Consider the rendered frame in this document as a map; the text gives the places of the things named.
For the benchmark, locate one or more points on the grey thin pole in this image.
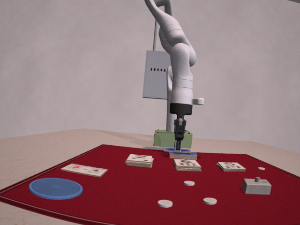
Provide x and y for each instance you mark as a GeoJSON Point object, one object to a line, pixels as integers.
{"type": "Point", "coordinates": [155, 35]}

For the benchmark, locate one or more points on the blue flat disc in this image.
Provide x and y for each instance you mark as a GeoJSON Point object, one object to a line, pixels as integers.
{"type": "Point", "coordinates": [56, 188]}

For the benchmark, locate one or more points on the grey wall cabinet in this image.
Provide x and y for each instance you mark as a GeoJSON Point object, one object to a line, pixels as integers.
{"type": "Point", "coordinates": [152, 82]}

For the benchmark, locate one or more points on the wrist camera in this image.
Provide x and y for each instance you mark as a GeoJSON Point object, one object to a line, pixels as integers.
{"type": "Point", "coordinates": [198, 101]}

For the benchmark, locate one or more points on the red felt mat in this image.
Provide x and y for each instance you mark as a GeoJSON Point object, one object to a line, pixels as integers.
{"type": "Point", "coordinates": [117, 187]}

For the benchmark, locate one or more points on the white card pile five pips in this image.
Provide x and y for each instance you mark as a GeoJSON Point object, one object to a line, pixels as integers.
{"type": "Point", "coordinates": [230, 166]}

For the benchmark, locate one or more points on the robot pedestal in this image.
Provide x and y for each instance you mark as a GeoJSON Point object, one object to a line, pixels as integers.
{"type": "Point", "coordinates": [164, 139]}

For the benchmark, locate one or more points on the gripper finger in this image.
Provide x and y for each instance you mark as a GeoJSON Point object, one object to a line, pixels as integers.
{"type": "Point", "coordinates": [180, 131]}

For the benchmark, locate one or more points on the white card pile six pips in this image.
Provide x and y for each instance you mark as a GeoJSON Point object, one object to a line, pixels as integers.
{"type": "Point", "coordinates": [187, 164]}

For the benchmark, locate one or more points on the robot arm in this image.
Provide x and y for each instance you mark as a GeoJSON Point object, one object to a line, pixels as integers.
{"type": "Point", "coordinates": [181, 70]}

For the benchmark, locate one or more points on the pale wide rule card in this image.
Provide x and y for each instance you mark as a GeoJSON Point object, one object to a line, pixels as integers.
{"type": "Point", "coordinates": [84, 170]}

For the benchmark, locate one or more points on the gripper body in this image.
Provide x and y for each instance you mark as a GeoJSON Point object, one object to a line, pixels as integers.
{"type": "Point", "coordinates": [181, 109]}

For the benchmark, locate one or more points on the blue-backed plywood card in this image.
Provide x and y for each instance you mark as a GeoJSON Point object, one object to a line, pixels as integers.
{"type": "Point", "coordinates": [170, 150]}

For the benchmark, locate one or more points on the white round chip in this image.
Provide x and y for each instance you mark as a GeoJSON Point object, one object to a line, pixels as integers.
{"type": "Point", "coordinates": [189, 183]}
{"type": "Point", "coordinates": [261, 168]}
{"type": "Point", "coordinates": [210, 201]}
{"type": "Point", "coordinates": [165, 203]}

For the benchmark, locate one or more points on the grey block with peg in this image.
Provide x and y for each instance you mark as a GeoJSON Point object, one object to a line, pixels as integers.
{"type": "Point", "coordinates": [257, 187]}

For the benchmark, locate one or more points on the white card pile two pips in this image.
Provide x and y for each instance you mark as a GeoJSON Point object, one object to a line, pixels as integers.
{"type": "Point", "coordinates": [139, 160]}

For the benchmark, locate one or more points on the pale beige stone table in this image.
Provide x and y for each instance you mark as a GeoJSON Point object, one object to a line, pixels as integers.
{"type": "Point", "coordinates": [47, 145]}

